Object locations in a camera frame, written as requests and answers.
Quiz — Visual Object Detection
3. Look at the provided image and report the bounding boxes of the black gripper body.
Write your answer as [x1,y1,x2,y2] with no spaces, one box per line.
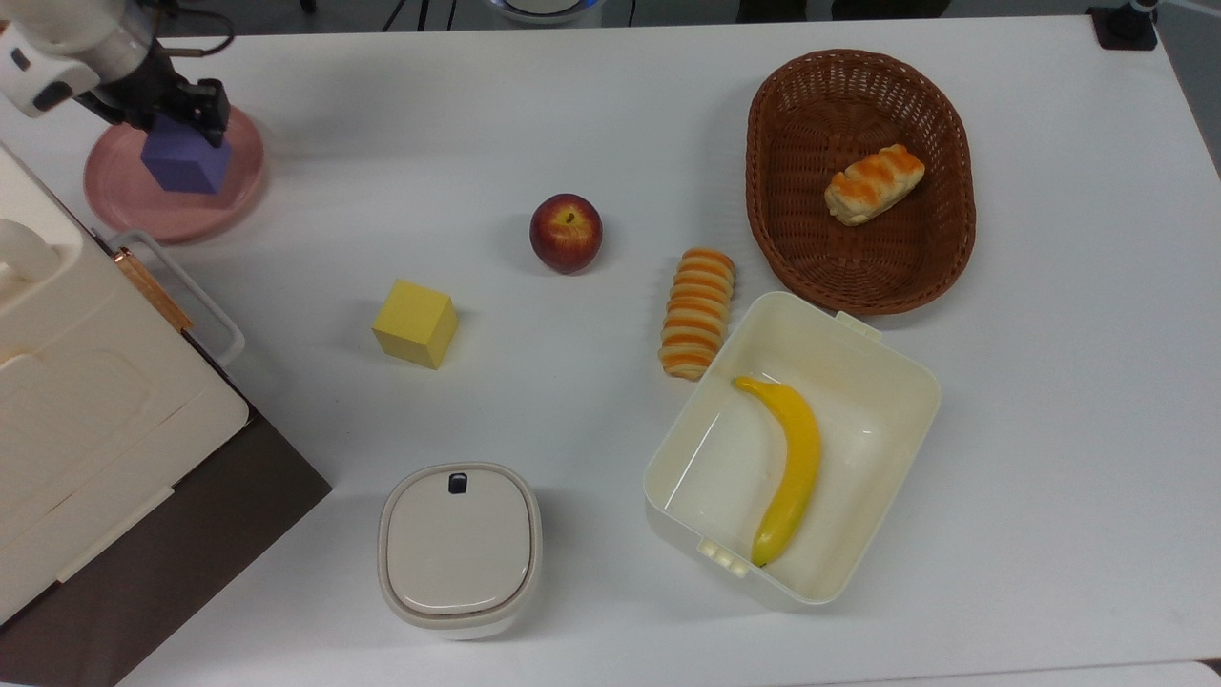
[95,43,203,132]

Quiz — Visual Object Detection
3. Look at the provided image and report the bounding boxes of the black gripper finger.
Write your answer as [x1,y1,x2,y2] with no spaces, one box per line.
[196,78,233,148]

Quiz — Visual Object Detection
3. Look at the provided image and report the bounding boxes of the purple cube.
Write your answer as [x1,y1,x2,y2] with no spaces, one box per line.
[141,115,233,196]

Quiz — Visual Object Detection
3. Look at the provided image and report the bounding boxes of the pink plate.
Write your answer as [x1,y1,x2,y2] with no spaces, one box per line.
[83,105,266,243]

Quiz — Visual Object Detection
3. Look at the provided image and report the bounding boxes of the yellow cube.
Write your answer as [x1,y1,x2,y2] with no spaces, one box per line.
[372,279,460,370]

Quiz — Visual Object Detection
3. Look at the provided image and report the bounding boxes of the cream plastic cabinet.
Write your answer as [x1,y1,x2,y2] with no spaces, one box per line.
[0,143,251,626]

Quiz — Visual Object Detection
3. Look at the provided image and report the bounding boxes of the red apple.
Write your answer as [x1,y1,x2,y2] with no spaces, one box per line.
[529,193,604,276]

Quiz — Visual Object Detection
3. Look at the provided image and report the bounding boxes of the cream lidded canister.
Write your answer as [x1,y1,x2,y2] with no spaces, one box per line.
[378,462,544,640]

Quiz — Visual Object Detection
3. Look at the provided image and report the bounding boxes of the long striped bread roll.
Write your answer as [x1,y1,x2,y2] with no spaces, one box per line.
[658,247,736,382]

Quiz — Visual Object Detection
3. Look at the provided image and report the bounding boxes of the brown wicker basket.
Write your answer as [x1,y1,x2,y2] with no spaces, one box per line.
[745,50,978,317]

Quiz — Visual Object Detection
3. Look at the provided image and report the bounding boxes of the short striped bread roll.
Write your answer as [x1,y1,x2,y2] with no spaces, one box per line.
[824,143,926,227]

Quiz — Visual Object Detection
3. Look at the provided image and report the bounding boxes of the yellow banana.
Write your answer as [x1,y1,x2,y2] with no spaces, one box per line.
[732,376,823,569]

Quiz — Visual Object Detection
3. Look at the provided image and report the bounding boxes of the open cream plastic box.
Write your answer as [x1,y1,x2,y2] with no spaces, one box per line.
[642,291,942,612]

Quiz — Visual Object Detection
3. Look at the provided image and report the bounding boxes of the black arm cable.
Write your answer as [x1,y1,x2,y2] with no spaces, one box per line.
[153,3,236,60]

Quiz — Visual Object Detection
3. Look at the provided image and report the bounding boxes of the black camera stand base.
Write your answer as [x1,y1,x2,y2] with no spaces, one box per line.
[1087,0,1161,52]

